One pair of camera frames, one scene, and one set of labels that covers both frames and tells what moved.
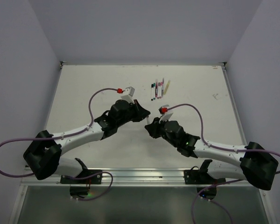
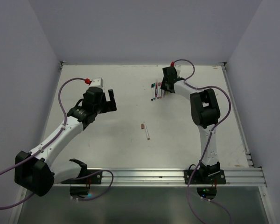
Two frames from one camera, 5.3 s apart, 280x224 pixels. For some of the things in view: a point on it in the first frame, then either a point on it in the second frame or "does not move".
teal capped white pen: (154, 84) does not move
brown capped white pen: (148, 119) to (143, 125)
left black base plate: (94, 179) does not move
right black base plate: (195, 177) does not move
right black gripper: (152, 128) to (164, 85)
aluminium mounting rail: (133, 177) does not move
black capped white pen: (152, 92) does not move
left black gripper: (140, 112) to (109, 106)
